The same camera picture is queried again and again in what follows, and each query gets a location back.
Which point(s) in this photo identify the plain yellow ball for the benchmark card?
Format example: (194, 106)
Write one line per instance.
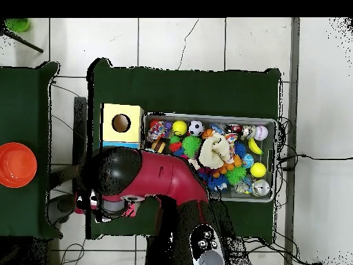
(258, 169)

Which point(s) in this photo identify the clear plastic bottle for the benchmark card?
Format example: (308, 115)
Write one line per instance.
(244, 185)

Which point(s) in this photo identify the grey rounded object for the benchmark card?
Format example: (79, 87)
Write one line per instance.
(62, 207)

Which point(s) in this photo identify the large orange bowl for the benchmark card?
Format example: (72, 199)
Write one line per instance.
(15, 165)

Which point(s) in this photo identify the black rod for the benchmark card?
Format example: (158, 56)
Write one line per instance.
(27, 44)

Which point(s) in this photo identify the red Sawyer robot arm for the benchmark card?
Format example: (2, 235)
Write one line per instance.
(165, 176)

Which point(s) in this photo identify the wooden box with three holes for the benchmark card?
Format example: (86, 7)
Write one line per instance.
(129, 135)

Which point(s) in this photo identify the black and white soccer ball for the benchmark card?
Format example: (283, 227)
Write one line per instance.
(195, 127)

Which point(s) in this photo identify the orange toy basketball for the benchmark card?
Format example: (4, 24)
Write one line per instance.
(207, 134)

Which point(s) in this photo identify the green cup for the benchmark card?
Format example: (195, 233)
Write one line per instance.
(18, 24)

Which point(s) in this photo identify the cream cloth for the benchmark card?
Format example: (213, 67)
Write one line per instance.
(213, 151)

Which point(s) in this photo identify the yellow smiley ball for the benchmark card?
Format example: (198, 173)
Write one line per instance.
(179, 127)

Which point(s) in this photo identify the colourful heart print cloth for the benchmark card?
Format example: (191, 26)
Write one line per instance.
(231, 137)

